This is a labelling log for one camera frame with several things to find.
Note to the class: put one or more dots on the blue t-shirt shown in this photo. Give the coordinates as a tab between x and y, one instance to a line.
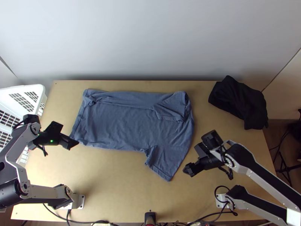
129	122

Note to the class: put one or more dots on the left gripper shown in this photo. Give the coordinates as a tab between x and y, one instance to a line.
68	142

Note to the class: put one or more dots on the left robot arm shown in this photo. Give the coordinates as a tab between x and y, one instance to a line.
21	150

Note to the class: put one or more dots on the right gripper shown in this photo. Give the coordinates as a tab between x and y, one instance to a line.
194	168

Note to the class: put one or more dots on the black tripod stand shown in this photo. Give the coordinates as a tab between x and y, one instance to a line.
285	168

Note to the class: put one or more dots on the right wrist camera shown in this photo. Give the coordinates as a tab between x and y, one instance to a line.
201	150

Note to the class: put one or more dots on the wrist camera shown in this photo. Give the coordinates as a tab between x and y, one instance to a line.
201	150
54	128

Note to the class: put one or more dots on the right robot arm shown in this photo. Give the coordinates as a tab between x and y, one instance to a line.
254	167

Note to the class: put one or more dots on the black camera stand post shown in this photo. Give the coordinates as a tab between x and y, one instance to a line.
150	219

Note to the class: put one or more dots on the dark garment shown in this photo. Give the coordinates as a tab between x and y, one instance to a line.
239	101

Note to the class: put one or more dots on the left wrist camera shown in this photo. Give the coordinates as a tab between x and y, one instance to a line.
54	128

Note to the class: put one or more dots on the white laundry basket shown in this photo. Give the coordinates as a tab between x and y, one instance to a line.
21	98

